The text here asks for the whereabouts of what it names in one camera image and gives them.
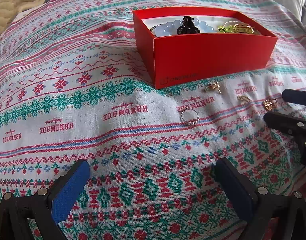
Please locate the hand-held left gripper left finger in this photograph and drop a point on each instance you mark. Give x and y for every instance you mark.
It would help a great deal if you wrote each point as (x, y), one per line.
(68, 193)

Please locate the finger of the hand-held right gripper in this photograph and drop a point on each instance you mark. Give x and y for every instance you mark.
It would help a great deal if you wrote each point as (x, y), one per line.
(290, 125)
(297, 96)

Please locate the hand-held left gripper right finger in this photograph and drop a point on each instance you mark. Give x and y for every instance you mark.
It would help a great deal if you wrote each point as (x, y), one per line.
(234, 192)

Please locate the gold earring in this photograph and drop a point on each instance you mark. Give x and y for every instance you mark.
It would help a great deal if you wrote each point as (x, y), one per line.
(268, 103)
(213, 87)
(243, 99)

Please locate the red cardboard box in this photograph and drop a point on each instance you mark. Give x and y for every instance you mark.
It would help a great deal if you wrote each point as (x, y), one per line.
(213, 57)

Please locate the black hair claw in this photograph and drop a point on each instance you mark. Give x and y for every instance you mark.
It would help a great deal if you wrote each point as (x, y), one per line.
(186, 27)

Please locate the patterned knit-print bedspread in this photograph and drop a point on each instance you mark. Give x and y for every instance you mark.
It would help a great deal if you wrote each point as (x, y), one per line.
(93, 130)

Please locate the beige fleece blanket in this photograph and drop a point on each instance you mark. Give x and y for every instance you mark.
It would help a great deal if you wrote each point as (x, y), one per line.
(13, 5)

